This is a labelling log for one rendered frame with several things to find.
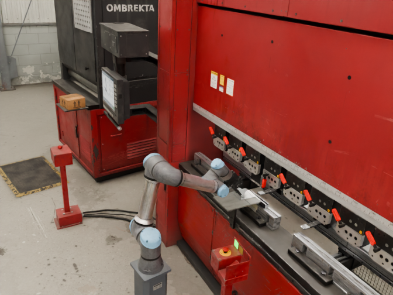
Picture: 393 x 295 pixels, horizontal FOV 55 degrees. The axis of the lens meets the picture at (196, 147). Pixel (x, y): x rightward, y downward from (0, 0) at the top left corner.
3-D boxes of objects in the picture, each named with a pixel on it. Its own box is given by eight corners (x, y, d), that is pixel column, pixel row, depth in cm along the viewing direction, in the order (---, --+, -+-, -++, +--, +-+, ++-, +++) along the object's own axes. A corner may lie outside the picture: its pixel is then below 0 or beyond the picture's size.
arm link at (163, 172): (166, 168, 193) (234, 185, 222) (157, 159, 201) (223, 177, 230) (157, 188, 195) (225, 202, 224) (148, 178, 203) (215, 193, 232)
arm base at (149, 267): (145, 278, 211) (145, 264, 207) (133, 263, 222) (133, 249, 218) (168, 268, 219) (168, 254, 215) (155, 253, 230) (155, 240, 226)
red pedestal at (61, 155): (53, 219, 385) (44, 144, 351) (78, 213, 397) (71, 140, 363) (57, 229, 369) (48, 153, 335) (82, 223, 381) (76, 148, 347)
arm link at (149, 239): (144, 261, 209) (144, 242, 203) (135, 247, 220) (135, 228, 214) (164, 255, 215) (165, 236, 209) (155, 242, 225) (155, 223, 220)
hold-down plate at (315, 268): (287, 252, 223) (288, 248, 221) (293, 249, 225) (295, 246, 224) (325, 286, 199) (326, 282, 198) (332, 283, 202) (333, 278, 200)
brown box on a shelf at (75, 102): (55, 104, 412) (54, 93, 407) (78, 100, 426) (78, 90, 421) (64, 112, 390) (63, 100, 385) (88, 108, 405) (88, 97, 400)
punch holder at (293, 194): (282, 194, 224) (286, 170, 218) (293, 191, 228) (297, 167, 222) (300, 207, 213) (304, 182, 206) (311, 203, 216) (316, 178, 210)
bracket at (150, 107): (125, 113, 351) (124, 106, 348) (149, 110, 362) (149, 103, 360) (141, 127, 320) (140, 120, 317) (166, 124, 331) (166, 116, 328)
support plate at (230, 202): (212, 198, 252) (212, 196, 251) (244, 189, 264) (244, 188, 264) (227, 212, 238) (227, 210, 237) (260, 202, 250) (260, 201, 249)
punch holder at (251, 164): (243, 166, 256) (245, 144, 249) (253, 164, 260) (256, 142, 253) (257, 176, 244) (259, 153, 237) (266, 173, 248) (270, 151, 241)
